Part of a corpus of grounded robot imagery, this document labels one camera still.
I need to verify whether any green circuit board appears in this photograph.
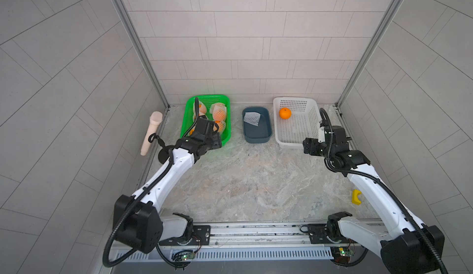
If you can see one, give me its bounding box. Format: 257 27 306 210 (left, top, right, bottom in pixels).
330 247 355 265
172 250 197 262

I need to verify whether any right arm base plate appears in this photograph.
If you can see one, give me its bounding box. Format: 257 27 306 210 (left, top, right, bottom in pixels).
299 223 353 244

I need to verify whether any white foam net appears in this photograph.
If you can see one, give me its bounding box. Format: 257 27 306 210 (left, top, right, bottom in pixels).
243 111 261 126

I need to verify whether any beige microphone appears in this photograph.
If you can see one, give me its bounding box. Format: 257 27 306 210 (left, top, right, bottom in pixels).
140 111 163 156

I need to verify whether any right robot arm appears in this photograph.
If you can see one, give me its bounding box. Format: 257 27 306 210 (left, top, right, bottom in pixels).
303 108 448 274

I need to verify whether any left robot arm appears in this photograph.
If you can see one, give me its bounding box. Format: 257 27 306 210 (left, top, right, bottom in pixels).
102 98 222 268

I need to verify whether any right green circuit board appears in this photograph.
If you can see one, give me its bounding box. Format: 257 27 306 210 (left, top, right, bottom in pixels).
330 247 355 265

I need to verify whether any aluminium rail frame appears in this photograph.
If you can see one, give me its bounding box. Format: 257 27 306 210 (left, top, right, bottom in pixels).
123 219 384 269

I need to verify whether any white plastic basket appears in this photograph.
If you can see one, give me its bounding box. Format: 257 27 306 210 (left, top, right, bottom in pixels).
273 97 321 149

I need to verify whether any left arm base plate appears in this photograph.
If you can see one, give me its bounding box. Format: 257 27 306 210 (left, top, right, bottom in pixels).
159 225 211 246

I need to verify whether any left green circuit board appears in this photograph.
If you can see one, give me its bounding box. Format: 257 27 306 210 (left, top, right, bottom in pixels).
172 250 197 262

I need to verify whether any green plastic basket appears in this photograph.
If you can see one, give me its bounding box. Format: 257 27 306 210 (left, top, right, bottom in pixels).
180 94 232 147

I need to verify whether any dark blue plastic tub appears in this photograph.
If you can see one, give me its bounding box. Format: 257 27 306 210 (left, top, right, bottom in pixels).
242 106 273 144

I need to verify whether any yellow plastic block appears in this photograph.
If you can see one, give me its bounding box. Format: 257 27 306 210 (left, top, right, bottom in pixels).
351 189 362 205

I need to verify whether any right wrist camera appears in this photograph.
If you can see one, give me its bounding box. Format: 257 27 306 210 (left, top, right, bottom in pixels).
318 127 326 143

